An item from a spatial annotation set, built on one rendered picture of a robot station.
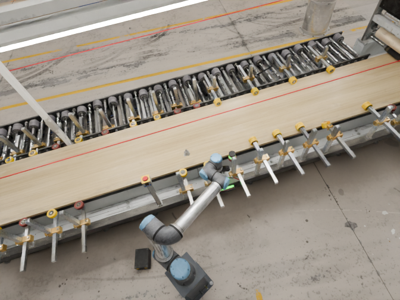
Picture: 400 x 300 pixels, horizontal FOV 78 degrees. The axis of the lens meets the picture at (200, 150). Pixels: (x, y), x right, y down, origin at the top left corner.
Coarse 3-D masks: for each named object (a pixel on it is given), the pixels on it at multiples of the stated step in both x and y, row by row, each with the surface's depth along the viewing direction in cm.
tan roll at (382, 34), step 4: (376, 28) 306; (380, 28) 299; (376, 32) 302; (380, 32) 298; (384, 32) 295; (388, 32) 292; (376, 36) 306; (380, 36) 299; (384, 36) 295; (388, 36) 291; (392, 36) 288; (384, 40) 296; (388, 40) 291; (392, 40) 287; (396, 40) 284; (388, 44) 293; (392, 44) 287; (396, 44) 283; (392, 48) 290; (396, 48) 284
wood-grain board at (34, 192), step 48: (240, 96) 285; (288, 96) 278; (336, 96) 270; (384, 96) 263; (96, 144) 266; (144, 144) 260; (192, 144) 253; (240, 144) 247; (0, 192) 243; (48, 192) 238; (96, 192) 232
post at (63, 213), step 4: (60, 212) 201; (64, 212) 203; (64, 216) 204; (68, 216) 208; (72, 216) 214; (68, 220) 212; (72, 220) 213; (76, 220) 219; (76, 224) 221; (80, 228) 229
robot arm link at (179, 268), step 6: (174, 258) 197; (180, 258) 194; (168, 264) 195; (174, 264) 192; (180, 264) 192; (186, 264) 192; (168, 270) 195; (174, 270) 190; (180, 270) 190; (186, 270) 190; (174, 276) 188; (180, 276) 188; (186, 276) 190
